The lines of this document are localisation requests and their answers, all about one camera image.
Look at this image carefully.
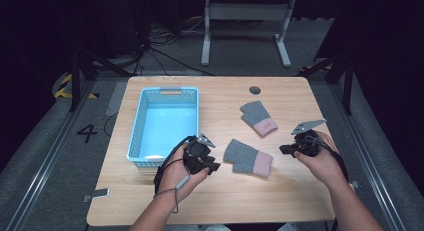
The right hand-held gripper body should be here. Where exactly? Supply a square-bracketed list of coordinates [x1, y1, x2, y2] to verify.
[290, 119, 328, 158]

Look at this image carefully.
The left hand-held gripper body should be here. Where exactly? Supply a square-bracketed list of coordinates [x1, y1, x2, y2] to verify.
[182, 133, 217, 175]

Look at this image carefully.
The grey glove with pink cuff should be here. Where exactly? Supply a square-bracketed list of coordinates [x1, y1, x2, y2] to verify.
[222, 138, 274, 179]
[239, 100, 279, 138]

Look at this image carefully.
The light blue plastic basket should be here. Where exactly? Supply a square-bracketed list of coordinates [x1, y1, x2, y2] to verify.
[126, 86, 200, 168]

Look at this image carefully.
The person's right hand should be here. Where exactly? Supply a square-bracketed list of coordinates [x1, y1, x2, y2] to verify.
[293, 130, 350, 190]

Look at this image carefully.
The person's left hand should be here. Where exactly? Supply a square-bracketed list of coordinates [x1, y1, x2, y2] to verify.
[155, 142, 211, 204]

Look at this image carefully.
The black metal stand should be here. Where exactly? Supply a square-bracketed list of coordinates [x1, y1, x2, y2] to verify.
[68, 48, 135, 113]
[299, 50, 355, 116]

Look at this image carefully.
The grey floor tape patch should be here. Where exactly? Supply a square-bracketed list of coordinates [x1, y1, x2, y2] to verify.
[105, 81, 128, 118]

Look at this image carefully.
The yellow and black floor tape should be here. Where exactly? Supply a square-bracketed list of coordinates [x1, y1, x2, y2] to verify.
[53, 73, 100, 100]

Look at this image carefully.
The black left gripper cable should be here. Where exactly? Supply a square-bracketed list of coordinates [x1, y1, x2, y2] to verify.
[153, 134, 198, 195]

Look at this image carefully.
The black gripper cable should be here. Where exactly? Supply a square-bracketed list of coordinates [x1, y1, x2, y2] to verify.
[309, 134, 350, 184]
[153, 134, 198, 195]

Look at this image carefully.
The grey wrist lanyard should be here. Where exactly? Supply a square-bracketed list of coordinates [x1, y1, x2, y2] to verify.
[153, 174, 191, 215]

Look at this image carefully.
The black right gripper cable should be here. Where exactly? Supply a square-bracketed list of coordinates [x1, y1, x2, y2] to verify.
[309, 134, 350, 184]

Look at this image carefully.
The aluminium floor rail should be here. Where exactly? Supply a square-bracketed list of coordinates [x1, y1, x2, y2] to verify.
[328, 83, 407, 231]
[5, 80, 98, 231]

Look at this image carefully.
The thin black floor cable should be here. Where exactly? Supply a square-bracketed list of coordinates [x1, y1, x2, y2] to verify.
[102, 112, 120, 138]

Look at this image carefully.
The small metal floor bracket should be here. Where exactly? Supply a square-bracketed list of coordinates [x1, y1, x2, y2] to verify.
[81, 187, 111, 204]

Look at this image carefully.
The bundle of floor cables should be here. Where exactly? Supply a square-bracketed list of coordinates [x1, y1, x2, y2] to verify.
[132, 16, 215, 77]

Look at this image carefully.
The white metal desk frame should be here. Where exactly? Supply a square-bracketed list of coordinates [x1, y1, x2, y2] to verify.
[200, 0, 297, 68]

